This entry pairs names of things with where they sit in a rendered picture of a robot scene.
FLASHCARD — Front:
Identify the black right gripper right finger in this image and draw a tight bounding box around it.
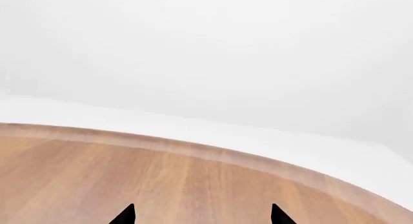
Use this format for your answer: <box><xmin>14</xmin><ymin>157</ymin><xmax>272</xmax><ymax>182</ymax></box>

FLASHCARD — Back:
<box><xmin>271</xmin><ymin>203</ymin><xmax>297</xmax><ymax>224</ymax></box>

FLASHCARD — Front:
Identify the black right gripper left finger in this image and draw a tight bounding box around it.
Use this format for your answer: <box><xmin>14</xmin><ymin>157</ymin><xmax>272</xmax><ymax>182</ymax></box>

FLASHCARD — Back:
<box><xmin>108</xmin><ymin>203</ymin><xmax>136</xmax><ymax>224</ymax></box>

